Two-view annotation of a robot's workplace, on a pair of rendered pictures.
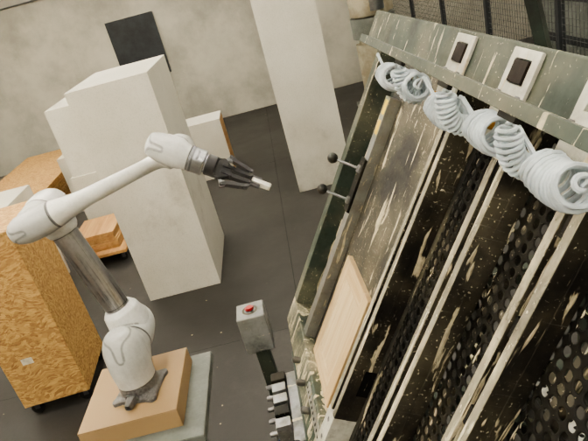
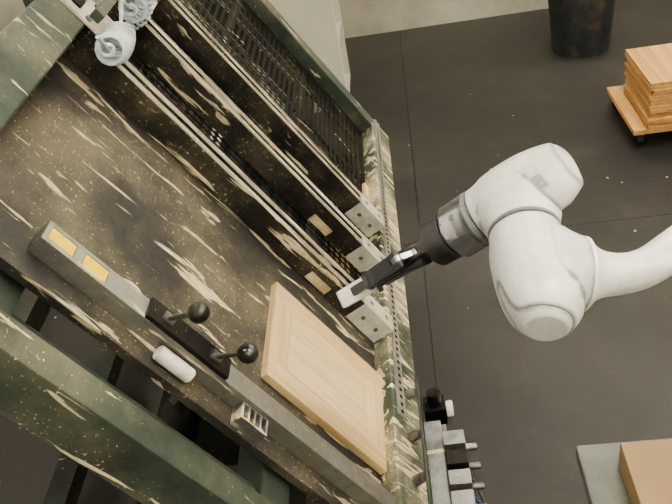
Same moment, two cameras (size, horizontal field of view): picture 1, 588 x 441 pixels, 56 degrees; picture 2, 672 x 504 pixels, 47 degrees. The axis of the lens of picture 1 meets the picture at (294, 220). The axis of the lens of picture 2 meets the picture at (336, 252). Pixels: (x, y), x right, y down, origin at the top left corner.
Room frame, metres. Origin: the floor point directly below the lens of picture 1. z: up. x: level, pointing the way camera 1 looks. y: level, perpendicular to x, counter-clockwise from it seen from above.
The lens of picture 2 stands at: (2.86, 0.18, 2.33)
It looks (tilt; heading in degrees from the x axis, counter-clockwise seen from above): 35 degrees down; 187
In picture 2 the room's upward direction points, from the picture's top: 11 degrees counter-clockwise
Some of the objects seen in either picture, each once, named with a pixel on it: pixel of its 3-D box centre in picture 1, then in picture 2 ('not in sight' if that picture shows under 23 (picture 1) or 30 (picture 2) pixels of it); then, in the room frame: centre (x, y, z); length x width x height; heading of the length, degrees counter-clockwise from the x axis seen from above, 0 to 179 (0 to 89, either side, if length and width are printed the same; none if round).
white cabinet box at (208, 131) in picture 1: (206, 147); not in sight; (6.93, 0.83, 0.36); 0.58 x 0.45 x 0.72; 88
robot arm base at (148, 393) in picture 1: (136, 386); not in sight; (1.81, 0.77, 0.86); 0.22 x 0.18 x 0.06; 168
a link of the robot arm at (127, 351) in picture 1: (126, 353); not in sight; (1.84, 0.76, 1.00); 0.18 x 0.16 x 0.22; 1
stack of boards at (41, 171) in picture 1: (38, 190); not in sight; (7.60, 3.32, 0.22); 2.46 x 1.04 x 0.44; 178
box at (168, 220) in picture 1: (157, 176); not in sight; (4.49, 1.00, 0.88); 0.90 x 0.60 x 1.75; 178
